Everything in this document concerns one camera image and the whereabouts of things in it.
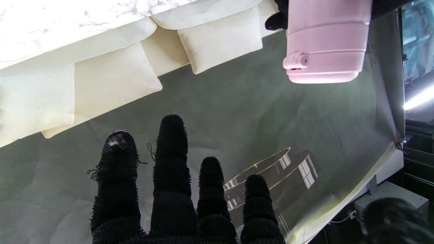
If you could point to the tilted cream throw cushion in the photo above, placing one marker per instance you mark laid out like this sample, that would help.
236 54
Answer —
34 105

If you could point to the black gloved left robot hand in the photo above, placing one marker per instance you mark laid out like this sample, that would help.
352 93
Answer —
278 17

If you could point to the pink thermos lid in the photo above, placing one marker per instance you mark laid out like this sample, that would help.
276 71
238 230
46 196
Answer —
325 57

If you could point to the wide cream back cushion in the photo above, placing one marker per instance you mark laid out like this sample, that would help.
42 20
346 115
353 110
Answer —
220 40

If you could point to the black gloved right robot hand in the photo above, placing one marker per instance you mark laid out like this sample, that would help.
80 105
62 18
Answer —
173 203

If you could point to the cream fabric sofa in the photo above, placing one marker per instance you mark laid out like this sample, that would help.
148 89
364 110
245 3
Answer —
135 44

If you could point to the grey metal box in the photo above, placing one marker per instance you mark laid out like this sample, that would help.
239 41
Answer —
390 198

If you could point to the pink thermos bottle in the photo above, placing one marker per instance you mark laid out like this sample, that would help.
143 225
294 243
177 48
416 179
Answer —
330 13

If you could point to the long ceiling light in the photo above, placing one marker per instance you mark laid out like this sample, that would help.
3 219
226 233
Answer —
418 99

